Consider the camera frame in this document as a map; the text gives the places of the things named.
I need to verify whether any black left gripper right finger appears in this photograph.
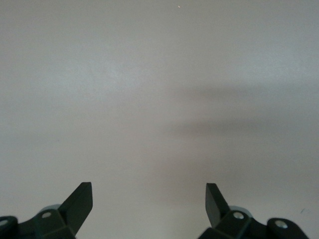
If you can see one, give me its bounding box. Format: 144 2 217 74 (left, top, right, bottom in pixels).
198 183 310 239

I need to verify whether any brown paper table cover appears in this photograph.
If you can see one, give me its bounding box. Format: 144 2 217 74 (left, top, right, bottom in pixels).
0 0 319 239

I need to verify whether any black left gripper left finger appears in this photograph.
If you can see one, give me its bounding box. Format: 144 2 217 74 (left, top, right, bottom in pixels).
0 182 93 239

